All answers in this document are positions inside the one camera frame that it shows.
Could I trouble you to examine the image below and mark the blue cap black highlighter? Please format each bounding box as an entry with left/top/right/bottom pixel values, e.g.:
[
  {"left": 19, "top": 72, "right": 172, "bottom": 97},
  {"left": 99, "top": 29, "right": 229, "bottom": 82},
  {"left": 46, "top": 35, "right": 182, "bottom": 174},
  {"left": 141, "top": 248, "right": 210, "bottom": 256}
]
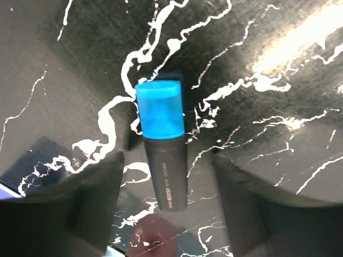
[{"left": 136, "top": 80, "right": 188, "bottom": 212}]

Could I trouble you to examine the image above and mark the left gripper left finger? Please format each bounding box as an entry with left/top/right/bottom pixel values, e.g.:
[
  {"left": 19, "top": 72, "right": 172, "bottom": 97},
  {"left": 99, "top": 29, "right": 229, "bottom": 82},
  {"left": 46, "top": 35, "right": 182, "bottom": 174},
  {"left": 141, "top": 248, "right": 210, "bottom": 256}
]
[{"left": 1, "top": 152, "right": 124, "bottom": 256}]

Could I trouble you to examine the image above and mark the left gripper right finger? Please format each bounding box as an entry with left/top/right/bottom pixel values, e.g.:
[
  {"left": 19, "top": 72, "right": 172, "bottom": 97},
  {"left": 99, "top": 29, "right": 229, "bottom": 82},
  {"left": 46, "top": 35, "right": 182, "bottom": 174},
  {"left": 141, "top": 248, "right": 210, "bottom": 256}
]
[{"left": 211, "top": 150, "right": 342, "bottom": 256}]

